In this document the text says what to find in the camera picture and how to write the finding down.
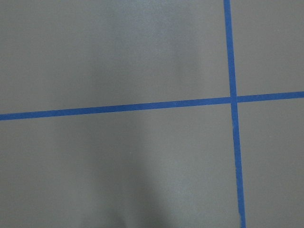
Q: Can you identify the brown paper table cover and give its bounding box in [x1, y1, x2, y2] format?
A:
[0, 0, 304, 228]

